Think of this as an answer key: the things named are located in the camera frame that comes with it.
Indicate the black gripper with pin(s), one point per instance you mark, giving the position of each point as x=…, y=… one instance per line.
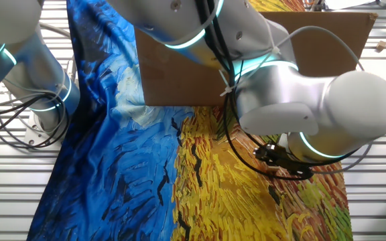
x=293, y=162

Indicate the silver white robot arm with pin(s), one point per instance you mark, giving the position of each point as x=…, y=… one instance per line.
x=280, y=90

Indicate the white zip tie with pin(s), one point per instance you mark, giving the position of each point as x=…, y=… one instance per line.
x=226, y=89

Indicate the painted wheat field cloth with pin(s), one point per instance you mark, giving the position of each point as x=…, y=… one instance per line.
x=129, y=167

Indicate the small wooden cube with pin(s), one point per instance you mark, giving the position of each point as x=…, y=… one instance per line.
x=380, y=45

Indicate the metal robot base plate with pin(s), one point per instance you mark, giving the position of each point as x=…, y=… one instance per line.
x=32, y=135

